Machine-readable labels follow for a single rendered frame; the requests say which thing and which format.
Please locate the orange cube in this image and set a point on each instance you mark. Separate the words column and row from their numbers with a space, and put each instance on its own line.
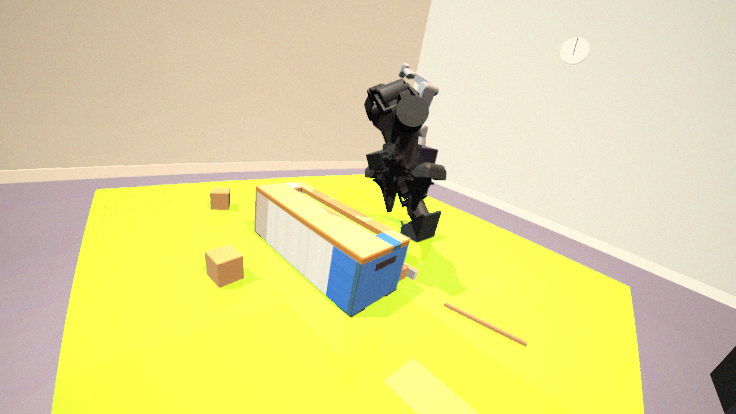
column 220, row 198
column 224, row 265

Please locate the small brown block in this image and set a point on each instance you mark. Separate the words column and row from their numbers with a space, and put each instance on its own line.
column 403, row 273

